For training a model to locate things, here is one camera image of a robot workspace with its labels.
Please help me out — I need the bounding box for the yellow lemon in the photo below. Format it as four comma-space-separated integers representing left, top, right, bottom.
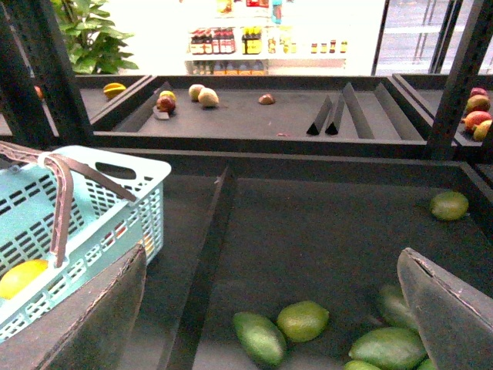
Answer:
1, 259, 49, 300

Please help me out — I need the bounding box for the green lime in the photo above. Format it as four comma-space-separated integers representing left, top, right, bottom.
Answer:
276, 301, 330, 343
233, 311, 287, 368
429, 191, 469, 221
348, 327, 428, 369

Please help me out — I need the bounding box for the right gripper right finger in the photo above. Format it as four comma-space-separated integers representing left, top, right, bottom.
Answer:
397, 248, 492, 369

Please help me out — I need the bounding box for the green plant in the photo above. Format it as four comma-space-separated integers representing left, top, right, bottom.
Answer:
51, 0, 138, 75

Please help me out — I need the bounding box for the bottle shelf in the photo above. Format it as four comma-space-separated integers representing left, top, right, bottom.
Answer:
183, 1, 348, 76

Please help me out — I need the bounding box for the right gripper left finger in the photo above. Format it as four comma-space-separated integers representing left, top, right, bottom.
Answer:
1, 244, 146, 369

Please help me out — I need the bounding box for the light blue plastic basket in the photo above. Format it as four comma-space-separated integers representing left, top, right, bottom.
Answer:
1, 146, 172, 341

